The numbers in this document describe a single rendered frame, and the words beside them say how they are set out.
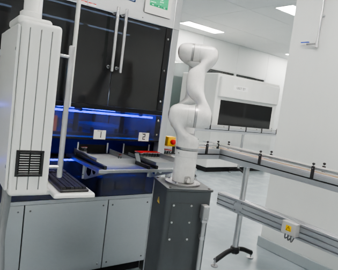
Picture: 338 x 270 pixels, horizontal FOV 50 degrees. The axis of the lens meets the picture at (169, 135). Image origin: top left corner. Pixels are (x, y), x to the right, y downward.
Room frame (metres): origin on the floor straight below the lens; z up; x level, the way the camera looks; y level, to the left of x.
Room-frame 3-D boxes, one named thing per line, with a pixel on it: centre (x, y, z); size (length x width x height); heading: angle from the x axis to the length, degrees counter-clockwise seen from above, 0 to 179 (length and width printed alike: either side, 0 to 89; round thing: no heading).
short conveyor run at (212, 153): (3.01, -0.15, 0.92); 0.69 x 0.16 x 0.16; 127
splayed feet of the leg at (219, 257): (3.01, -0.68, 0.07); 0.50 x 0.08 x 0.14; 127
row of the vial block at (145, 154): (2.48, 0.12, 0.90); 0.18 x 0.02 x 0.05; 127
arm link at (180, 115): (1.95, -0.07, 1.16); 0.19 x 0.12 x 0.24; 89
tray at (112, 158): (2.27, 0.39, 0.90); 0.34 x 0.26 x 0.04; 37
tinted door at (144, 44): (2.51, 0.25, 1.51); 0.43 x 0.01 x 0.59; 127
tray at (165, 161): (2.39, 0.05, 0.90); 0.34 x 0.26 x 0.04; 37
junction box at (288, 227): (2.54, -0.95, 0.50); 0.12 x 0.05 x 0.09; 37
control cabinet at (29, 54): (1.76, 0.72, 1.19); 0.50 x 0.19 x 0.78; 33
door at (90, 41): (2.24, 0.61, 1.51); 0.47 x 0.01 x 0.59; 127
